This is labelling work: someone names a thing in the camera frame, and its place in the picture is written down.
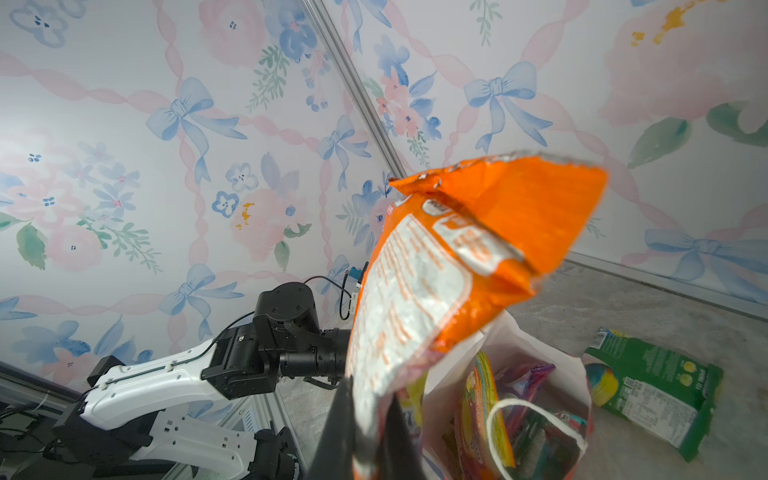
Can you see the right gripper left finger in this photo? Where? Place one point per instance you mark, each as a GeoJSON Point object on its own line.
{"type": "Point", "coordinates": [334, 455]}

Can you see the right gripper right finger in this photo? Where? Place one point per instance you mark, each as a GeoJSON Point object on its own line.
{"type": "Point", "coordinates": [396, 457]}

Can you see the red paper bag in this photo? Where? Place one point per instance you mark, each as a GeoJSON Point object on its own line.
{"type": "Point", "coordinates": [504, 405]}

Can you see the purple berries candy pack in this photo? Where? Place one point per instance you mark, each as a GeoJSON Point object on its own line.
{"type": "Point", "coordinates": [521, 381]}

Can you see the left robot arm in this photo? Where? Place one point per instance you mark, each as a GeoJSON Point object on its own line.
{"type": "Point", "coordinates": [127, 412]}

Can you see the green snack pack back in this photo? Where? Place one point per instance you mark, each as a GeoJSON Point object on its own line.
{"type": "Point", "coordinates": [668, 394]}

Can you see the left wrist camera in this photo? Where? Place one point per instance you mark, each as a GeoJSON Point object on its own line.
{"type": "Point", "coordinates": [354, 277]}

